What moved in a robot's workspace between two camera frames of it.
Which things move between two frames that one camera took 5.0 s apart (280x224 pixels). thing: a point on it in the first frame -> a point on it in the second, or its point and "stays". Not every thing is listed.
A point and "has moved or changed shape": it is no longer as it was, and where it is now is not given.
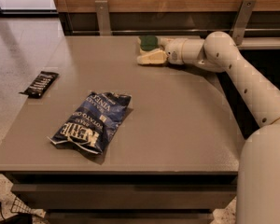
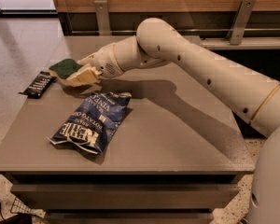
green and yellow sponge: (147, 43) has moved or changed shape
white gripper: (174, 51) -> (105, 62)
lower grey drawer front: (130, 217) stays
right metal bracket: (245, 12) stays
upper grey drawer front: (128, 196) stays
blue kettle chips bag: (91, 125) stays
